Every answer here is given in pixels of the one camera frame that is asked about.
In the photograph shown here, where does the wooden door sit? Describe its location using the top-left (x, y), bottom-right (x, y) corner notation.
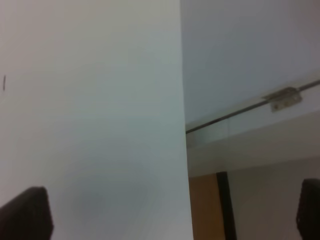
top-left (188, 171), bottom-right (237, 240)

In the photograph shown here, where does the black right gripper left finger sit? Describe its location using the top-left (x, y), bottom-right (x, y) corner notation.
top-left (0, 186), bottom-right (54, 240)

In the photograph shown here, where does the metal door hinge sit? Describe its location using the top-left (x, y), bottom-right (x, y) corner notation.
top-left (263, 87), bottom-right (303, 113)

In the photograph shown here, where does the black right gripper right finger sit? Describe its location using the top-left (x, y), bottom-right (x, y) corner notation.
top-left (296, 178), bottom-right (320, 240)

